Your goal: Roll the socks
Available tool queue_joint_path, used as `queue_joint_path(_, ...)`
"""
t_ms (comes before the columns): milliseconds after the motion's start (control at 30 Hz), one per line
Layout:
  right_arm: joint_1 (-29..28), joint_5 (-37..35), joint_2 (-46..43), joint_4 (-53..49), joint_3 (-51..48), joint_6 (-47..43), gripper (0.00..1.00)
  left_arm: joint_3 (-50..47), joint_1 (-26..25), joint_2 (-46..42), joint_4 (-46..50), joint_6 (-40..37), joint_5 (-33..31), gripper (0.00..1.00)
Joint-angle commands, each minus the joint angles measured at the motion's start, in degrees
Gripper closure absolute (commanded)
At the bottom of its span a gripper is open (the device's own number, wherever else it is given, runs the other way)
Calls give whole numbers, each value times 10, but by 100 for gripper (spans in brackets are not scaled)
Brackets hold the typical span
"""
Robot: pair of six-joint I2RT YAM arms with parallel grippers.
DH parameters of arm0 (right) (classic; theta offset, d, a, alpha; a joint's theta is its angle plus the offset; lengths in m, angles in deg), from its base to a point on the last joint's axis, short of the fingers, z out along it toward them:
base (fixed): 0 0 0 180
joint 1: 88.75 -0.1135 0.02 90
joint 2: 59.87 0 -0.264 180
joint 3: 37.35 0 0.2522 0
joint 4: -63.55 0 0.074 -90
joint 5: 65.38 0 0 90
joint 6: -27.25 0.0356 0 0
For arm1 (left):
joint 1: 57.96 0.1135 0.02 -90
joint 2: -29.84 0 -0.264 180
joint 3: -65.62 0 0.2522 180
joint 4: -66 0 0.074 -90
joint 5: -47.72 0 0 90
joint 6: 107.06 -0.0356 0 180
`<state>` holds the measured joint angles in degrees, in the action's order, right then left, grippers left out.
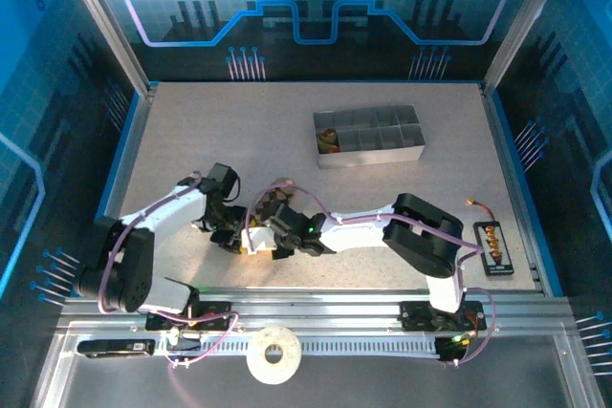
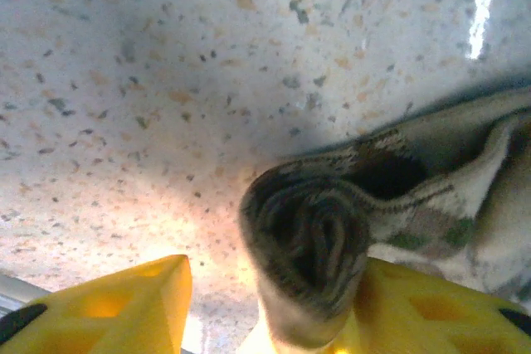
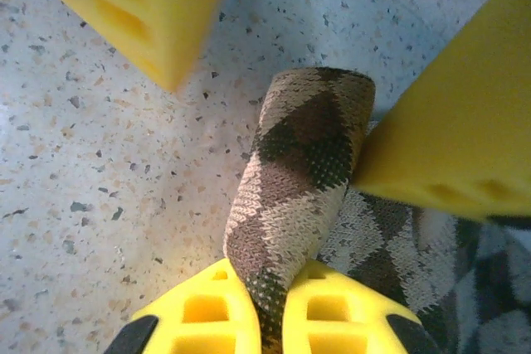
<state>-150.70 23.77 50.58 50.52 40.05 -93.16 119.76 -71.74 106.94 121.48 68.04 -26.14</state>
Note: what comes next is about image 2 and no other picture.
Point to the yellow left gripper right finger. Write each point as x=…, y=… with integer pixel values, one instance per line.
x=435, y=321

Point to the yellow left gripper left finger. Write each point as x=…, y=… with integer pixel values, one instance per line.
x=116, y=316

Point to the white grey patterned sock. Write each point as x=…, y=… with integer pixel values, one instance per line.
x=307, y=221

